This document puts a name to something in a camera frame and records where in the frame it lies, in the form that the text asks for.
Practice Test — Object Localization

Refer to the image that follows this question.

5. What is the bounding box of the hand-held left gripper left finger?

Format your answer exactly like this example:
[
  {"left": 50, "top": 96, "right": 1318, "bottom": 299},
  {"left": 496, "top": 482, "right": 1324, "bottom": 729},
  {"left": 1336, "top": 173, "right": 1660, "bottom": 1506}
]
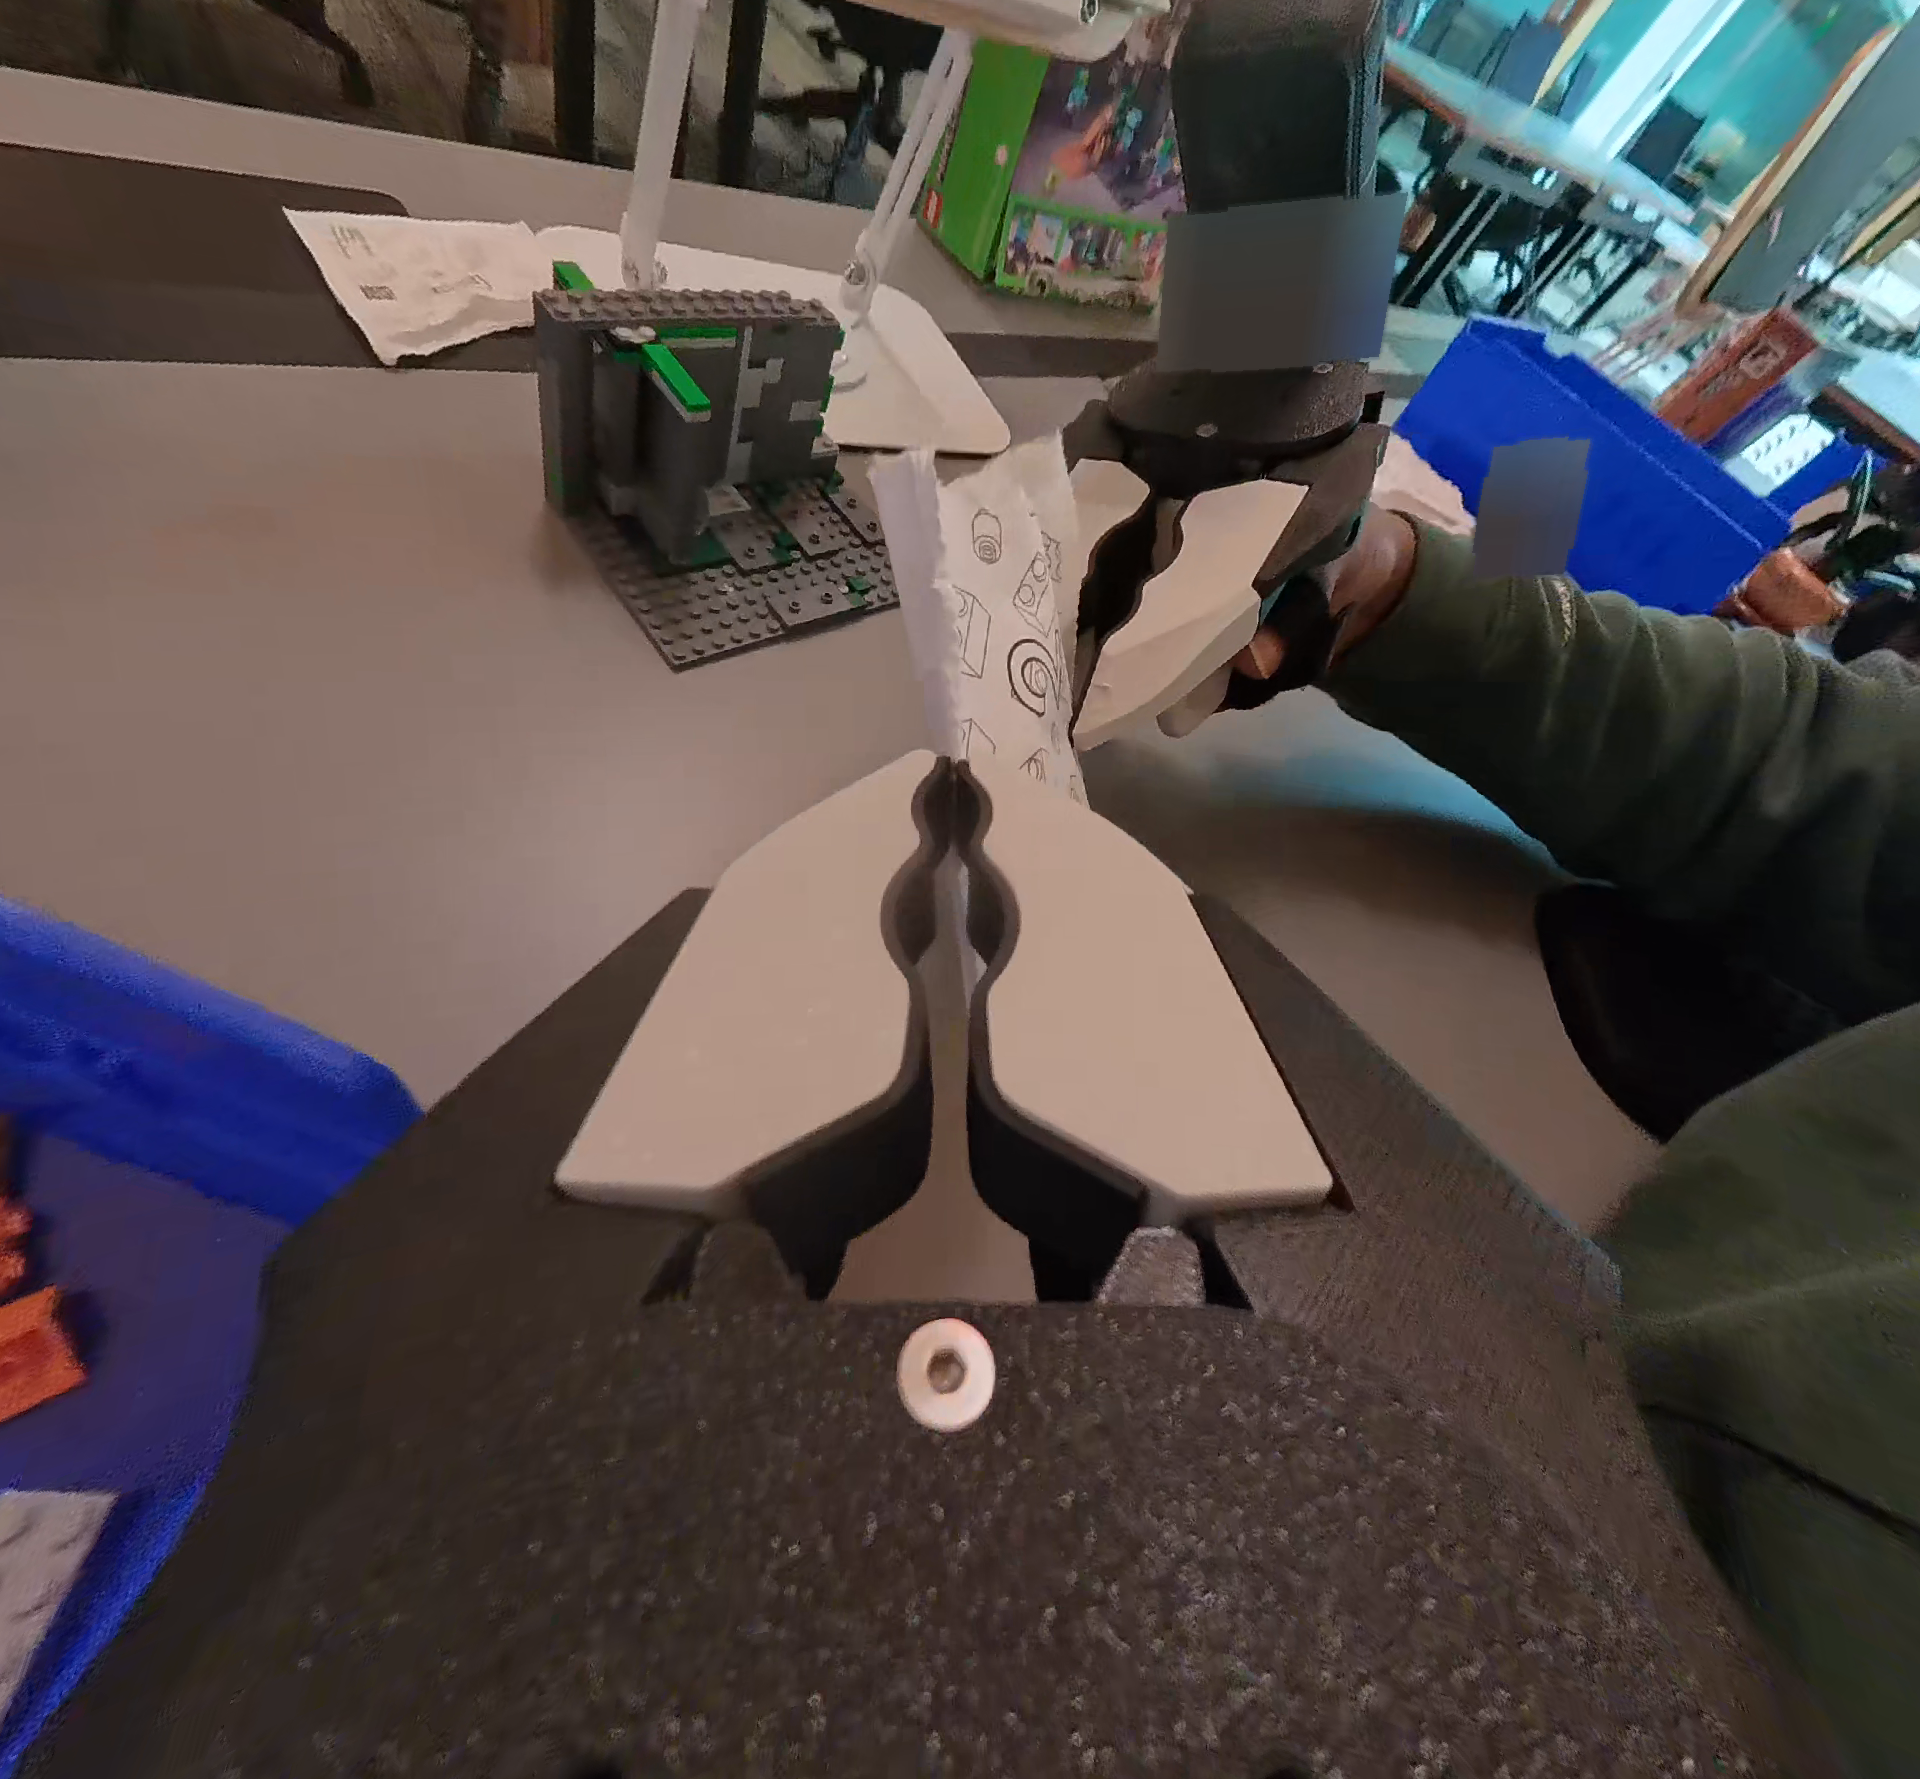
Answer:
[{"left": 557, "top": 751, "right": 948, "bottom": 1298}]

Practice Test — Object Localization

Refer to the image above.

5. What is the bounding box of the small brick-print paper bag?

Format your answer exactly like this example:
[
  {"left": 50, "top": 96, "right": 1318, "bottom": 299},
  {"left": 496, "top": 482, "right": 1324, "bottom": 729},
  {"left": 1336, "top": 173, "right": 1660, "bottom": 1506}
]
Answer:
[{"left": 870, "top": 437, "right": 1089, "bottom": 1018}]

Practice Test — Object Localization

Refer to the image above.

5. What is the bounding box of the white printed paper sheet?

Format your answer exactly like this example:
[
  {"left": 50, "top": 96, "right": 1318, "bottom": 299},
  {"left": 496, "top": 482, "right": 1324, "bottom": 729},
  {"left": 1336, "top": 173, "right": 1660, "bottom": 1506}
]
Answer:
[{"left": 286, "top": 211, "right": 548, "bottom": 365}]

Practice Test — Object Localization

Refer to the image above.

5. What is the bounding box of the person's right forearm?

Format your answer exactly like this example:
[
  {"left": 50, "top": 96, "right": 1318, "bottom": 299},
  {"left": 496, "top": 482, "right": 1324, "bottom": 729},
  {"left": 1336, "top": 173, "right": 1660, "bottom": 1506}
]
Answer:
[{"left": 1336, "top": 516, "right": 1920, "bottom": 1021}]

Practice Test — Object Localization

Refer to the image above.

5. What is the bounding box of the grey brick building model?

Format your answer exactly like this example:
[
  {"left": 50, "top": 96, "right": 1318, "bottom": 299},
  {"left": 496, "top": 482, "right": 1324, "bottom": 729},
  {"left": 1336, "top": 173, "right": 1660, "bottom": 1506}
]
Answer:
[{"left": 534, "top": 257, "right": 904, "bottom": 675}]

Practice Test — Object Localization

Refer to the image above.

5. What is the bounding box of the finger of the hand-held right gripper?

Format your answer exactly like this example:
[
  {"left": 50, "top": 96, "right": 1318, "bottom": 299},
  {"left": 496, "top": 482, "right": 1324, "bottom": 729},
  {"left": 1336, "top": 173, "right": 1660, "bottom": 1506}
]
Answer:
[
  {"left": 1076, "top": 477, "right": 1318, "bottom": 748},
  {"left": 1071, "top": 492, "right": 1203, "bottom": 698}
]

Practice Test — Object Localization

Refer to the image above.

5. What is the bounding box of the blue plastic bin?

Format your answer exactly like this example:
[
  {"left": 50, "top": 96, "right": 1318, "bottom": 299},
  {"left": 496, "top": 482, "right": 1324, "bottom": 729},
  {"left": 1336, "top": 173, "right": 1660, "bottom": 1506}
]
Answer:
[
  {"left": 0, "top": 896, "right": 424, "bottom": 1772},
  {"left": 1397, "top": 317, "right": 1881, "bottom": 619}
]

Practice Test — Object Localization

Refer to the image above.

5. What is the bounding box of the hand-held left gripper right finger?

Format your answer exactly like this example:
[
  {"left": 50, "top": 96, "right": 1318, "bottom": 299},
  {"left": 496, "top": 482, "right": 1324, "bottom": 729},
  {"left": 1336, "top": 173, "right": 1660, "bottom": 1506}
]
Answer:
[{"left": 959, "top": 759, "right": 1339, "bottom": 1298}]

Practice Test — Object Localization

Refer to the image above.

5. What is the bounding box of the grey desk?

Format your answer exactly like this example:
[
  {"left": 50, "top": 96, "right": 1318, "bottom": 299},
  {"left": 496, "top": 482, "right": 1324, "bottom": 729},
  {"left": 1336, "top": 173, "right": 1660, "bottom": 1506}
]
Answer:
[{"left": 0, "top": 67, "right": 1660, "bottom": 1219}]

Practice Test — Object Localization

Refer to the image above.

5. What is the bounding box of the black chair armrest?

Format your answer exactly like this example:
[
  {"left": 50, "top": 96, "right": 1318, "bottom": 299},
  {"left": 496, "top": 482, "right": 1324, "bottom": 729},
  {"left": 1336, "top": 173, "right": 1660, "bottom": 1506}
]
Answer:
[{"left": 1541, "top": 880, "right": 1853, "bottom": 1138}]

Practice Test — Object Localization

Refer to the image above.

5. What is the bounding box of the pile of toy bricks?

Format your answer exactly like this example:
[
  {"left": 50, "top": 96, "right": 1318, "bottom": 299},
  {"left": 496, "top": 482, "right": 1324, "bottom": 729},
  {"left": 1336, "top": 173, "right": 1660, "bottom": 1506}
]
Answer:
[{"left": 0, "top": 1108, "right": 124, "bottom": 1698}]

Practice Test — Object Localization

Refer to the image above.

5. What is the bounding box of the orange box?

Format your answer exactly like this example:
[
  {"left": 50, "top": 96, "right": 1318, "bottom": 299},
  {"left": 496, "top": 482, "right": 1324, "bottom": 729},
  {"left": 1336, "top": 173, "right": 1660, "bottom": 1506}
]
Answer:
[{"left": 1659, "top": 307, "right": 1822, "bottom": 442}]

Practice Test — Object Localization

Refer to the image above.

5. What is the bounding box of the green toy box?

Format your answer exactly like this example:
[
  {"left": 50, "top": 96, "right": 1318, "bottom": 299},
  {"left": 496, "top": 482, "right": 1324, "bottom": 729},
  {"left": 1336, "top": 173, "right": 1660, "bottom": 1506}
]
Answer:
[{"left": 912, "top": 0, "right": 1359, "bottom": 312}]

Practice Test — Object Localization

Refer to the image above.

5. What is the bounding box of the person's right hand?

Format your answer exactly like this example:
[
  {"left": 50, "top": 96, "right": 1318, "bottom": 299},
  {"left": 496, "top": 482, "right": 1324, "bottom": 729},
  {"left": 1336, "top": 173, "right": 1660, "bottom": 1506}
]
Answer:
[{"left": 1231, "top": 510, "right": 1423, "bottom": 684}]

